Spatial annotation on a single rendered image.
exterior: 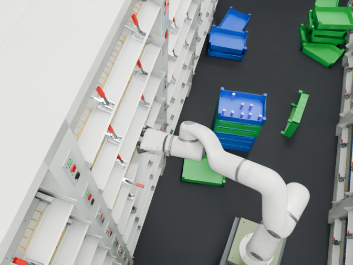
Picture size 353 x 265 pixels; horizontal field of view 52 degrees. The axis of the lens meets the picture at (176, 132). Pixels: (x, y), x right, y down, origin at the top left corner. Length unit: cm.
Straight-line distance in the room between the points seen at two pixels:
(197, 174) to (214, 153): 123
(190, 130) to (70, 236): 60
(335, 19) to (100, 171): 267
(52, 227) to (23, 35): 43
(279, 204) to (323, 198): 146
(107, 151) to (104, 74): 26
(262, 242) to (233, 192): 92
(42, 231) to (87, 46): 43
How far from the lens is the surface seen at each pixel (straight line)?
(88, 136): 97
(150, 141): 149
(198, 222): 249
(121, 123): 120
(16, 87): 78
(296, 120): 271
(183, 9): 182
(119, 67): 108
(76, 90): 74
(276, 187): 128
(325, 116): 307
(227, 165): 133
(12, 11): 92
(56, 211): 91
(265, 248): 172
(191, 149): 143
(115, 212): 151
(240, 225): 216
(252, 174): 129
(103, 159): 115
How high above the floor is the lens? 240
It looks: 62 degrees down
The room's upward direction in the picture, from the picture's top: 4 degrees clockwise
